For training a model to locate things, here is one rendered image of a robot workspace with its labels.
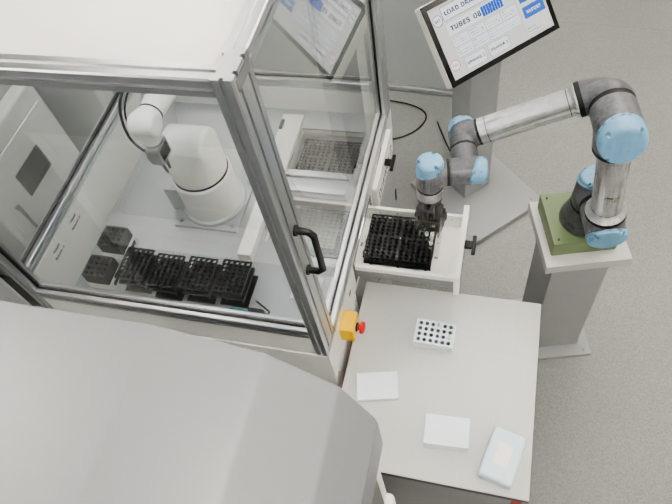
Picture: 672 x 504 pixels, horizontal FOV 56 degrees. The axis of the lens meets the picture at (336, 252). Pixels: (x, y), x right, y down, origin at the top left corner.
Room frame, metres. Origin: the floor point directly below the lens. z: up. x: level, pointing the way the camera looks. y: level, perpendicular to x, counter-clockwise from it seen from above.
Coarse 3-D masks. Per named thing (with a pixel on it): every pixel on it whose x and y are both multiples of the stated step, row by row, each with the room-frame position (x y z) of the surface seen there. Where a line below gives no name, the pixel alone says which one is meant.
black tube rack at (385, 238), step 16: (384, 224) 1.25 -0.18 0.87; (400, 224) 1.22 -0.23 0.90; (368, 240) 1.20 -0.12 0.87; (384, 240) 1.17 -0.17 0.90; (400, 240) 1.15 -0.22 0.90; (416, 240) 1.14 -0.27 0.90; (368, 256) 1.12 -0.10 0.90; (384, 256) 1.11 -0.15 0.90; (400, 256) 1.11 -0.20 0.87; (416, 256) 1.08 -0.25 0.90; (432, 256) 1.08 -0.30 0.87
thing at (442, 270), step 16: (368, 208) 1.32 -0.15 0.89; (384, 208) 1.30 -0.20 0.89; (400, 208) 1.28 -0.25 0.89; (368, 224) 1.29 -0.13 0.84; (448, 224) 1.21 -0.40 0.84; (448, 240) 1.15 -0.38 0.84; (448, 256) 1.09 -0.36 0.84; (368, 272) 1.08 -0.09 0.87; (384, 272) 1.06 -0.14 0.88; (400, 272) 1.04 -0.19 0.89; (416, 272) 1.02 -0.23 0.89; (432, 272) 1.04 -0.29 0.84; (448, 272) 1.03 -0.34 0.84
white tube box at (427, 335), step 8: (424, 320) 0.90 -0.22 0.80; (432, 320) 0.89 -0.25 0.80; (416, 328) 0.88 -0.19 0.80; (424, 328) 0.88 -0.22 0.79; (432, 328) 0.87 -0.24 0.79; (440, 328) 0.86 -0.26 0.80; (448, 328) 0.85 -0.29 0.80; (416, 336) 0.85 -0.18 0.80; (424, 336) 0.85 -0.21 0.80; (432, 336) 0.85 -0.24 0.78; (440, 336) 0.83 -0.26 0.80; (416, 344) 0.83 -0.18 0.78; (424, 344) 0.82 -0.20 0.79; (432, 344) 0.81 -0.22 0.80; (440, 344) 0.81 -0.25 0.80; (448, 344) 0.81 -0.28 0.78
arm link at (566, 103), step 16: (592, 80) 1.13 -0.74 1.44; (608, 80) 1.10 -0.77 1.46; (544, 96) 1.17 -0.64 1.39; (560, 96) 1.14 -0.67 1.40; (576, 96) 1.11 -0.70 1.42; (592, 96) 1.08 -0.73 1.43; (496, 112) 1.20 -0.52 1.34; (512, 112) 1.16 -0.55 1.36; (528, 112) 1.14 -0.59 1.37; (544, 112) 1.12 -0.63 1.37; (560, 112) 1.11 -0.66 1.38; (576, 112) 1.09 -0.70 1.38; (448, 128) 1.24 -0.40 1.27; (464, 128) 1.19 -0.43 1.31; (480, 128) 1.17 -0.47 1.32; (496, 128) 1.15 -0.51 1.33; (512, 128) 1.13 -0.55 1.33; (528, 128) 1.12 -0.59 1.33; (480, 144) 1.15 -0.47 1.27
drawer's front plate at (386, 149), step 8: (384, 144) 1.56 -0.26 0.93; (392, 144) 1.62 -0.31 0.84; (384, 152) 1.52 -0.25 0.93; (384, 160) 1.50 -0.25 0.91; (384, 168) 1.48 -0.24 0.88; (376, 176) 1.42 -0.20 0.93; (384, 176) 1.47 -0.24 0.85; (376, 184) 1.38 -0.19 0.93; (384, 184) 1.46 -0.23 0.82; (376, 192) 1.36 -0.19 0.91; (376, 200) 1.36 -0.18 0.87
